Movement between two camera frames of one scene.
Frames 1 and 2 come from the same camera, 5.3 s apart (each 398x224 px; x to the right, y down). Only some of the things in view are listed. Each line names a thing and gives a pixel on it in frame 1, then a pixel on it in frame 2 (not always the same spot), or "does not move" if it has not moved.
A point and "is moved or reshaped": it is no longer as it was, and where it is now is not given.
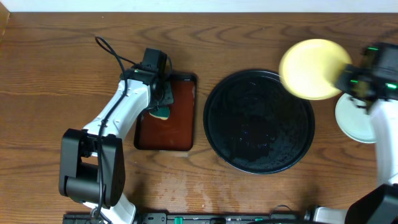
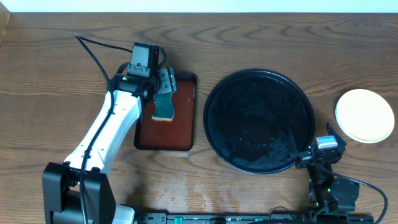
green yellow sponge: [162, 112] is moved or reshaped
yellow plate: [309, 68] → [364, 116]
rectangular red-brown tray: [176, 132] does not move
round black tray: [254, 124] does not move
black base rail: [193, 218] does not move
